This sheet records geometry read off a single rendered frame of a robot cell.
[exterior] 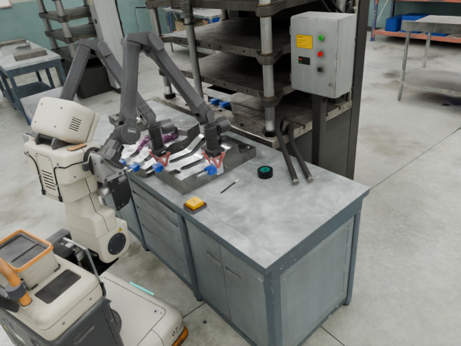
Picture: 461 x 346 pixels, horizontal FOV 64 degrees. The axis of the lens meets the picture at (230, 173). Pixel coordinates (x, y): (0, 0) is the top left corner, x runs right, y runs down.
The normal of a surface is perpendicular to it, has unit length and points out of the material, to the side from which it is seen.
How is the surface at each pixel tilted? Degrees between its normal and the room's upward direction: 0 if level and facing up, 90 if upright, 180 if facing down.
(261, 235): 0
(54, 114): 48
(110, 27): 90
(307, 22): 90
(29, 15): 90
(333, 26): 90
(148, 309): 0
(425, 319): 0
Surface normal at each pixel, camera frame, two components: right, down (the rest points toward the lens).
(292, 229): -0.10, -0.85
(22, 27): 0.62, 0.36
